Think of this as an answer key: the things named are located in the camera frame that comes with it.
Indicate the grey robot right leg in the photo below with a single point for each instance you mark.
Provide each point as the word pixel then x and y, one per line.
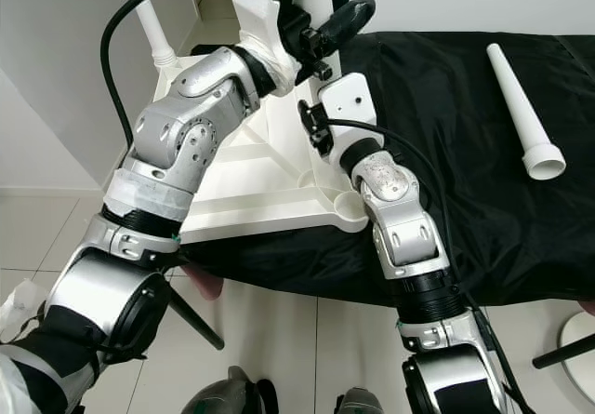
pixel 361 403

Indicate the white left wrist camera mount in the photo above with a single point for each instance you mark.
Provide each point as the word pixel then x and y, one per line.
pixel 265 5

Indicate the white round stand base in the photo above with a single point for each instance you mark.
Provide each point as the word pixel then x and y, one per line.
pixel 578 386

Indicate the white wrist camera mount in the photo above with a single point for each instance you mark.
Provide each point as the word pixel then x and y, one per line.
pixel 265 5
pixel 353 102

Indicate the black cloth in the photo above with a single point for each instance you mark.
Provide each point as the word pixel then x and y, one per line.
pixel 502 247

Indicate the pink table leg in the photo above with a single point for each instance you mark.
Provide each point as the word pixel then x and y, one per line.
pixel 204 284
pixel 588 308

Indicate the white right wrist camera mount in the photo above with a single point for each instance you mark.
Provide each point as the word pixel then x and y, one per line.
pixel 353 102

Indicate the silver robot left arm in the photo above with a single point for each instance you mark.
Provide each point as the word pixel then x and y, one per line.
pixel 181 130

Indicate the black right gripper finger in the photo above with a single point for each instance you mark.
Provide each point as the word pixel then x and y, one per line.
pixel 307 121

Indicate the grey robot left leg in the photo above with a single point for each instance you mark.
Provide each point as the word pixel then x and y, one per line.
pixel 228 395

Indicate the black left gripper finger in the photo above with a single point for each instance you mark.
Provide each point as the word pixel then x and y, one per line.
pixel 349 21

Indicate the grey robot leg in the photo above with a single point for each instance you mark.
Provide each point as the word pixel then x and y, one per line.
pixel 228 395
pixel 361 403

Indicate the black stand rod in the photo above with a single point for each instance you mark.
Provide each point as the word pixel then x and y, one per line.
pixel 562 352
pixel 195 313

